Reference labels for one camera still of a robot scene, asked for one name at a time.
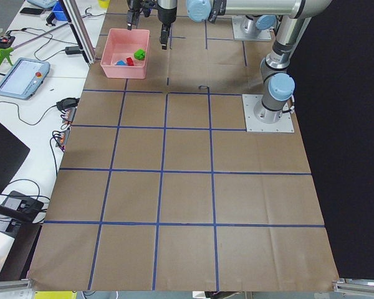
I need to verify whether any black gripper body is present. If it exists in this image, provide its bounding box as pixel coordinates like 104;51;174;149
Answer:
156;0;178;25
127;0;157;17

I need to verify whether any blue storage bin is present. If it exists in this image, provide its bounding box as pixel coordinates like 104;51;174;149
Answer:
49;1;67;22

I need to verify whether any aluminium frame post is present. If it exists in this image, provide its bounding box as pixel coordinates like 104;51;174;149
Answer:
59;0;96;65

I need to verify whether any red toy block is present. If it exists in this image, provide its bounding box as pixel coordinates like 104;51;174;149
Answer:
126;57;135;66

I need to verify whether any blue toy block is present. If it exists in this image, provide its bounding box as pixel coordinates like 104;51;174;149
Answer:
115;60;128;66

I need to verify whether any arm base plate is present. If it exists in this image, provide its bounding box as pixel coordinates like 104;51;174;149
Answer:
242;94;295;133
232;15;277;42

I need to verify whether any black power adapter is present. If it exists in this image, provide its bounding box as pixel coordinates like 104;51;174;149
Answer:
64;46;82;55

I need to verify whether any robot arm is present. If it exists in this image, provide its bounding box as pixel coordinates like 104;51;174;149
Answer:
150;1;329;113
127;1;277;38

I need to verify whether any teach pendant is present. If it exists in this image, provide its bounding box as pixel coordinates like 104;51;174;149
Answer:
0;58;50;100

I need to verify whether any grabber reach tool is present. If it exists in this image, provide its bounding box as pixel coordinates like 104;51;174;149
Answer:
0;23;70;66

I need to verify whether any black device box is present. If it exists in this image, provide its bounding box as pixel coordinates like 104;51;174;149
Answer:
0;191;44;223

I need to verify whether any green toy block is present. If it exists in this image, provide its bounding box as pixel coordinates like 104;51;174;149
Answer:
134;49;146;61

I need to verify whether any black usb hub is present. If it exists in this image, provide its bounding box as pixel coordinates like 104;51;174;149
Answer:
55;97;80;111

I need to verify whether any pink plastic box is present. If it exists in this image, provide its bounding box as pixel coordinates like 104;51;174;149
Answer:
100;28;150;79

